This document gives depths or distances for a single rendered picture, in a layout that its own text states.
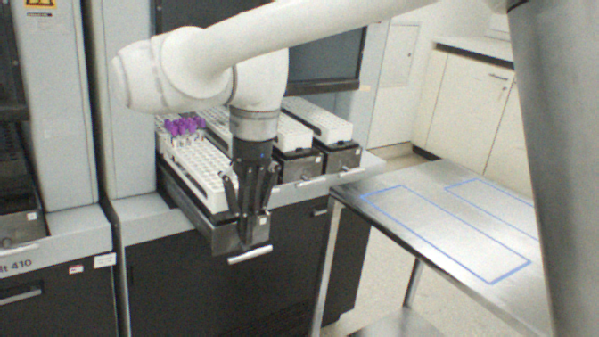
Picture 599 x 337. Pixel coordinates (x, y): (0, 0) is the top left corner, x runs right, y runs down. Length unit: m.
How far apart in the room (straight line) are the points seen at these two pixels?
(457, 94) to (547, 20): 3.05
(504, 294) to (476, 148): 2.43
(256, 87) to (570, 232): 0.55
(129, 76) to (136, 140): 0.46
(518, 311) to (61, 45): 0.95
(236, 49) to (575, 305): 0.43
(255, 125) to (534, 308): 0.56
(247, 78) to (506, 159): 2.58
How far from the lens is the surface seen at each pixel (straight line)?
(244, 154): 0.79
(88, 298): 1.16
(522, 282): 0.92
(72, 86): 1.01
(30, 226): 1.02
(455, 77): 3.29
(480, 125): 3.21
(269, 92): 0.74
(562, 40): 0.24
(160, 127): 1.21
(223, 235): 0.91
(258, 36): 0.54
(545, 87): 0.25
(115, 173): 1.10
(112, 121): 1.05
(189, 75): 0.61
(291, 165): 1.20
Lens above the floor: 1.30
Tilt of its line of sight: 25 degrees down
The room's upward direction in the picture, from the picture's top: 7 degrees clockwise
